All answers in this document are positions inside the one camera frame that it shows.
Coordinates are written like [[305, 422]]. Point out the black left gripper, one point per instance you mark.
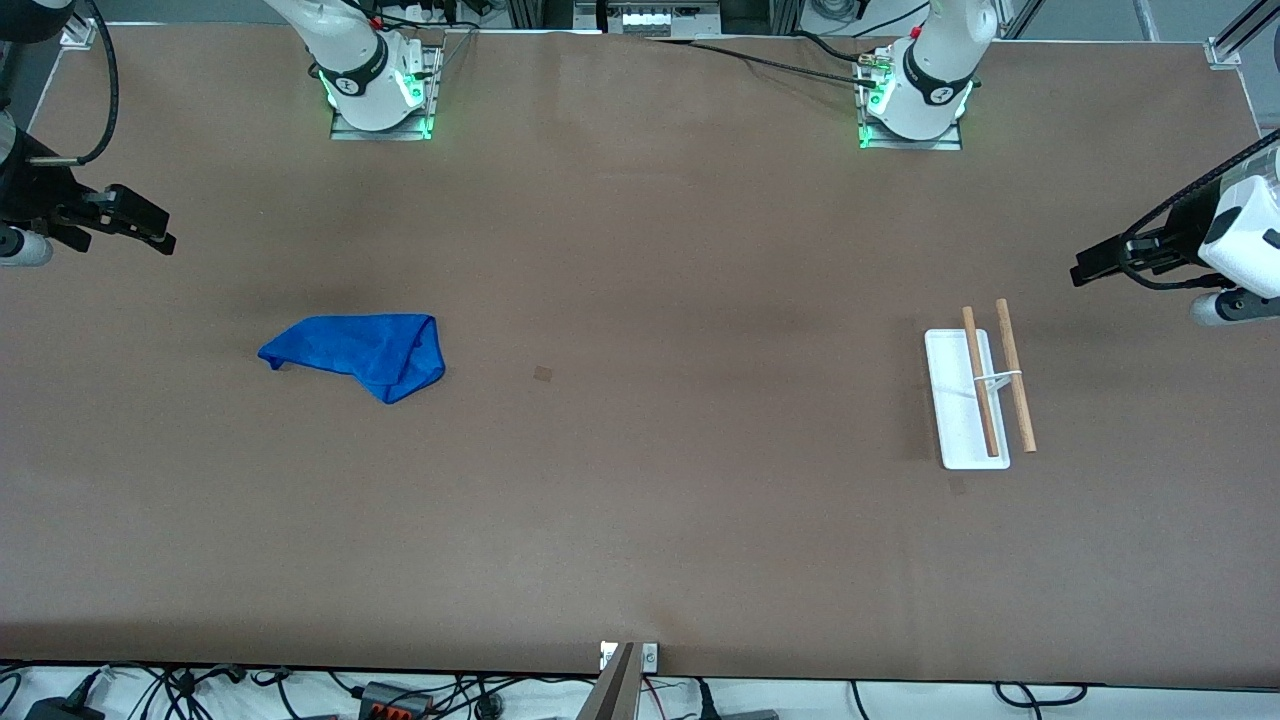
[[1183, 229]]

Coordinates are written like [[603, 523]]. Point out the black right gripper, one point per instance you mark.
[[27, 193]]

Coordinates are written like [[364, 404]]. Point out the blue towel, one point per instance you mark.
[[370, 350]]

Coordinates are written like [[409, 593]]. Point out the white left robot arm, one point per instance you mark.
[[935, 70]]

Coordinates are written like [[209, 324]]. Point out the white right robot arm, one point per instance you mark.
[[350, 60]]

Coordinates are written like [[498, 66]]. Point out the white rack with wooden bars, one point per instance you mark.
[[960, 420]]

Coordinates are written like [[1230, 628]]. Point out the black power adapter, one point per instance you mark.
[[60, 710]]

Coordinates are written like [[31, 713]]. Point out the grey power strip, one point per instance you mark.
[[660, 20]]

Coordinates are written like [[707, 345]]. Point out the black box orange connectors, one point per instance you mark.
[[395, 705]]

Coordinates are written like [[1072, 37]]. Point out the metal table corner bracket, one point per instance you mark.
[[76, 35], [1222, 55]]

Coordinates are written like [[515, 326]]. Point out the aluminium frame profile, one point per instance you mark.
[[1250, 25]]

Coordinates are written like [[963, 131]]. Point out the small metal clamp bracket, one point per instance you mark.
[[650, 657]]

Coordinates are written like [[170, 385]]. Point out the brown camera post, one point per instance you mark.
[[612, 695]]

